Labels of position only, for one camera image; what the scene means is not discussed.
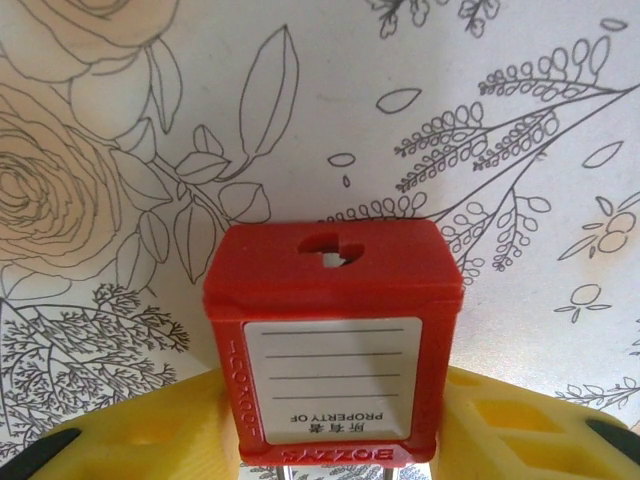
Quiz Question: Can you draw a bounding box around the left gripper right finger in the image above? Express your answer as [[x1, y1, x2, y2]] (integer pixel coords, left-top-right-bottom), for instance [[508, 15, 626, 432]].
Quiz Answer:
[[433, 363, 640, 480]]

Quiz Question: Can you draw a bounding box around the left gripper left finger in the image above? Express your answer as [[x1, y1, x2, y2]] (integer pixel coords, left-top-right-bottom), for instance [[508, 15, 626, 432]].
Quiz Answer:
[[0, 367, 240, 480]]

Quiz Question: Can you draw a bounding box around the red safety padlock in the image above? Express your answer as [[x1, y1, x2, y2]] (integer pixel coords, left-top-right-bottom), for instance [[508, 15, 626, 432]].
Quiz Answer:
[[201, 217, 465, 480]]

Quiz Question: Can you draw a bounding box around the floral table cover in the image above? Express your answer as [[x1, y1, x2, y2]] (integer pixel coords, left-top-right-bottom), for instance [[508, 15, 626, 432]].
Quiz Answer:
[[0, 0, 640, 480]]

